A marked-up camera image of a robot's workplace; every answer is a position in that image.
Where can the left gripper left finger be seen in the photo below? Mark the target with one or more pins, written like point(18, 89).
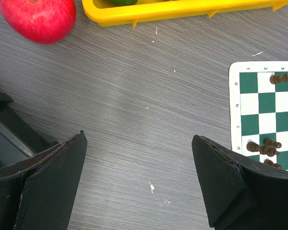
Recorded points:
point(38, 193)

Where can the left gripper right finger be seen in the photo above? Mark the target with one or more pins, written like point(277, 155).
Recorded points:
point(240, 193)

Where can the green white chess board mat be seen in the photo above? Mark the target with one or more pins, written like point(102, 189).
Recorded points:
point(258, 108)

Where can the dark chess piece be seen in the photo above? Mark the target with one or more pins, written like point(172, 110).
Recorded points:
point(276, 79)
point(271, 163)
point(264, 149)

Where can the red apple on table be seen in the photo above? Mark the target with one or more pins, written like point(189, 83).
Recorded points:
point(41, 21)

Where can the green avocado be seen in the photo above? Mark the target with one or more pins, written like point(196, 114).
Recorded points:
point(119, 3)

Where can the yellow plastic fruit tray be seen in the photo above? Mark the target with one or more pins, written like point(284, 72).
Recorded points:
point(105, 14)

